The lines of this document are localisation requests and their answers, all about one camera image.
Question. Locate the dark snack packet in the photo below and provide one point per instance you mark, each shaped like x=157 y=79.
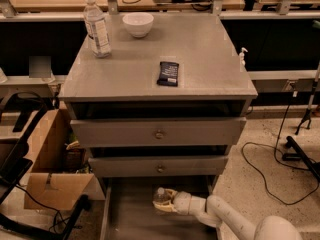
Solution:
x=168 y=75

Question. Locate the white ceramic bowl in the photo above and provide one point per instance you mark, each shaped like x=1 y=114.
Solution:
x=138 y=24

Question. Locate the grey middle drawer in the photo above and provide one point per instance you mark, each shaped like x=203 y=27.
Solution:
x=157 y=166

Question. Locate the small pump dispenser bottle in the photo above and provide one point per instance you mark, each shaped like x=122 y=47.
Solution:
x=242 y=54

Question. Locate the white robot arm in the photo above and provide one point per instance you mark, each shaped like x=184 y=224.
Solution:
x=213 y=211

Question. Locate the open cardboard box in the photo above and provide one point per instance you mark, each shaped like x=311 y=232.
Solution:
x=50 y=182

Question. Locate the clear water bottle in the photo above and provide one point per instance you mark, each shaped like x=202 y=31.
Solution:
x=161 y=197

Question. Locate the labelled water bottle left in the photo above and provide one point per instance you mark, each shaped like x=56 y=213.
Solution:
x=95 y=22

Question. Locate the grey drawer cabinet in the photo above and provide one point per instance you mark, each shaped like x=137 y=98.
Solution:
x=212 y=83

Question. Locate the grey top drawer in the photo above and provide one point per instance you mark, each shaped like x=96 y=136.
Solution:
x=142 y=133

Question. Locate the black chair frame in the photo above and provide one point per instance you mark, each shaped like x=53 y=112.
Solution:
x=13 y=166

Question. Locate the black stand leg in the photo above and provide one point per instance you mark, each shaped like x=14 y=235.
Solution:
x=296 y=150

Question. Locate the grey open bottom drawer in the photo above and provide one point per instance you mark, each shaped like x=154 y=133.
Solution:
x=130 y=215

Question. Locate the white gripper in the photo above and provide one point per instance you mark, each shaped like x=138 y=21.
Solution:
x=182 y=202

